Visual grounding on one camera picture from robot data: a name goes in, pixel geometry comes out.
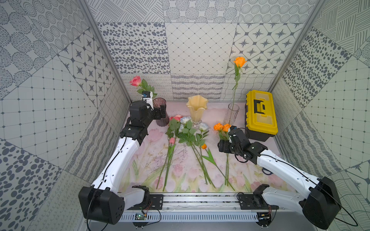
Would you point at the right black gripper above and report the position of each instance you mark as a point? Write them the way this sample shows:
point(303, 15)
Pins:
point(224, 144)

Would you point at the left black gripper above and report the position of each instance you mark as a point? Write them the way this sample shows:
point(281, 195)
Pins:
point(157, 111)

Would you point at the orange rose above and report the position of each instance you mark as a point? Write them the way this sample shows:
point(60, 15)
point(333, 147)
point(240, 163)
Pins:
point(225, 129)
point(218, 127)
point(239, 62)

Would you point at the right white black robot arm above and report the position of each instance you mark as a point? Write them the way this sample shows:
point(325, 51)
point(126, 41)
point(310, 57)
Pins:
point(316, 199)

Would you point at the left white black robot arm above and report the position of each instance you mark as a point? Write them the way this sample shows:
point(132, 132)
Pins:
point(101, 201)

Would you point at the purple glass vase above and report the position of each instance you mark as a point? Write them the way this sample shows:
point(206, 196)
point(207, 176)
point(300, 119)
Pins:
point(161, 116)

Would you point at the yellow black toolbox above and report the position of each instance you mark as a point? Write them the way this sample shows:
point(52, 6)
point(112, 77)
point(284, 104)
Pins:
point(260, 116)

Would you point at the orange tulip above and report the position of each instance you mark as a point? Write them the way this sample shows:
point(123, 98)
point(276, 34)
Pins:
point(211, 159)

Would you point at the clear glass vase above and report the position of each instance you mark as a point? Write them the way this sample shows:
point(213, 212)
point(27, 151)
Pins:
point(231, 115)

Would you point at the cream ruffled glass vase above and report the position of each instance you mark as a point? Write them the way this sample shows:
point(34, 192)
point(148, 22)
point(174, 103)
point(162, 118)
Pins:
point(197, 105)

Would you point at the left circuit board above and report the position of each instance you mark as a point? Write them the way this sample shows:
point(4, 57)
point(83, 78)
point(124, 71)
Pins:
point(140, 220)

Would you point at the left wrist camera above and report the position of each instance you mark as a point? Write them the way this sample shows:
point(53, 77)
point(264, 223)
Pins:
point(147, 97)

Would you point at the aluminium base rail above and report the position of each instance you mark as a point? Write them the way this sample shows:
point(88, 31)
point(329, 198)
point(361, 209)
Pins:
point(202, 202)

